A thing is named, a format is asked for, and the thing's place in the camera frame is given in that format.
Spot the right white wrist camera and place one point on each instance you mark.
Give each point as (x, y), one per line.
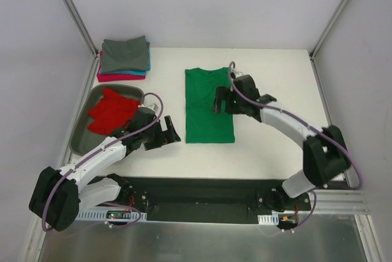
(236, 74)

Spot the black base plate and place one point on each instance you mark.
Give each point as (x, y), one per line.
(232, 201)

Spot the green t-shirt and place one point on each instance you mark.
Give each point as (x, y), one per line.
(202, 124)

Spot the grey plastic tray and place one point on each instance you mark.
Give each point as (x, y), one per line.
(82, 140)

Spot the red t-shirt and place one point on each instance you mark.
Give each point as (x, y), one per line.
(112, 112)

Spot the white cable duct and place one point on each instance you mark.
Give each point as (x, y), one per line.
(110, 215)
(272, 219)

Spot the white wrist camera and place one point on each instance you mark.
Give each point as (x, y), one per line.
(236, 74)
(154, 107)

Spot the left white cable duct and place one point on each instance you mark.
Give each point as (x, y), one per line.
(110, 215)

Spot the right aluminium frame post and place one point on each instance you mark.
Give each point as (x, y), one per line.
(337, 13)

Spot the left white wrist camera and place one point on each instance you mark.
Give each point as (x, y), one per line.
(154, 107)

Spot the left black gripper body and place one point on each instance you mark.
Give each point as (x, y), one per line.
(161, 136)

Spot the right white cable duct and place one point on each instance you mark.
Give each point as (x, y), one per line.
(272, 219)

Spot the left aluminium frame post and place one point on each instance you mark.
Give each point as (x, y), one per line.
(80, 25)

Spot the folded grey t-shirt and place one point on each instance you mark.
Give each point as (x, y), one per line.
(121, 55)

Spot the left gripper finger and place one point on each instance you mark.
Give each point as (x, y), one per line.
(170, 131)
(169, 139)

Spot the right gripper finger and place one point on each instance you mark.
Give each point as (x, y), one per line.
(222, 93)
(219, 107)

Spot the aluminium frame post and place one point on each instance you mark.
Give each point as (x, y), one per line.
(337, 13)
(80, 25)

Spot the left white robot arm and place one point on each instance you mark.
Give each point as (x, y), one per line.
(60, 194)

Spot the aluminium front rail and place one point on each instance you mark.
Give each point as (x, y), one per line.
(345, 202)

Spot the folded magenta t-shirt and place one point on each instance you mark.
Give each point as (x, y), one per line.
(128, 75)

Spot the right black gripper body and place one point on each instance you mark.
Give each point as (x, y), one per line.
(228, 104)

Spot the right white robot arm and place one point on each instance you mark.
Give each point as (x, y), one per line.
(324, 152)

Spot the folded teal t-shirt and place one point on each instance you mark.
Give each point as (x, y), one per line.
(140, 72)

